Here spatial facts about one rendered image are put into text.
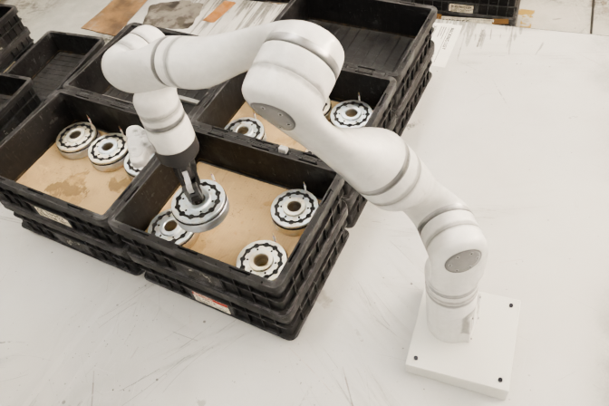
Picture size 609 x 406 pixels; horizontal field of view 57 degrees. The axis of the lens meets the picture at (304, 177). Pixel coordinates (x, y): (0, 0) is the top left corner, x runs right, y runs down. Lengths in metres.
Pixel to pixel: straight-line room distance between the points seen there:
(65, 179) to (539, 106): 1.23
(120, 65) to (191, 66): 0.14
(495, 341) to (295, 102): 0.72
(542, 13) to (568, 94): 1.60
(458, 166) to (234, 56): 0.87
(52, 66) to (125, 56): 1.92
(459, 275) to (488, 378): 0.26
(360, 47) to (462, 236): 0.85
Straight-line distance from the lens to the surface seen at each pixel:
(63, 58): 2.76
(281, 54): 0.60
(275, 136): 1.38
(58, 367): 1.36
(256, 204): 1.25
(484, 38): 1.86
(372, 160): 0.69
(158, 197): 1.29
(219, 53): 0.71
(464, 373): 1.14
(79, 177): 1.47
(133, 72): 0.83
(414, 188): 0.76
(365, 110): 1.37
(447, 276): 0.94
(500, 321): 1.19
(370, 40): 1.64
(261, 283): 1.02
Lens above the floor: 1.79
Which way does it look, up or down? 49 degrees down
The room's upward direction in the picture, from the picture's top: 10 degrees counter-clockwise
